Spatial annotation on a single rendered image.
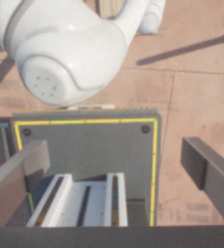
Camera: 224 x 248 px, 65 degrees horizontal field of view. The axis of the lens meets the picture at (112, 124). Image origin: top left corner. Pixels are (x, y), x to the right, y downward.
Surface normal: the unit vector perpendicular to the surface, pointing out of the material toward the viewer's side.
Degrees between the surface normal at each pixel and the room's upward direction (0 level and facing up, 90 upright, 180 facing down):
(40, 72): 32
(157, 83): 0
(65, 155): 0
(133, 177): 0
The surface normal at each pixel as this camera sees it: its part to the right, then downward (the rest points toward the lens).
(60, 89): -0.27, 0.66
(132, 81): -0.02, 0.29
